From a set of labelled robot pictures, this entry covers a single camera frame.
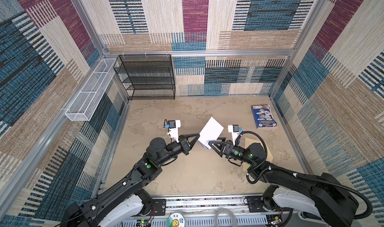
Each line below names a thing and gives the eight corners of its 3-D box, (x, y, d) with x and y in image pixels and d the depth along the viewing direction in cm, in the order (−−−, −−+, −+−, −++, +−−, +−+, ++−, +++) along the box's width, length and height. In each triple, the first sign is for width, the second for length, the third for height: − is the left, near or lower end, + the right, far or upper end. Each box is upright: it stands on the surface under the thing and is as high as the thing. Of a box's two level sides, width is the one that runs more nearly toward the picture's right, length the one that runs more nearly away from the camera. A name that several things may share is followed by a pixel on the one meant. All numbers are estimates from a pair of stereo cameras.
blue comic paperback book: (257, 129, 104) (258, 126, 101) (250, 107, 117) (251, 104, 113) (276, 129, 104) (279, 126, 101) (267, 107, 116) (269, 104, 113)
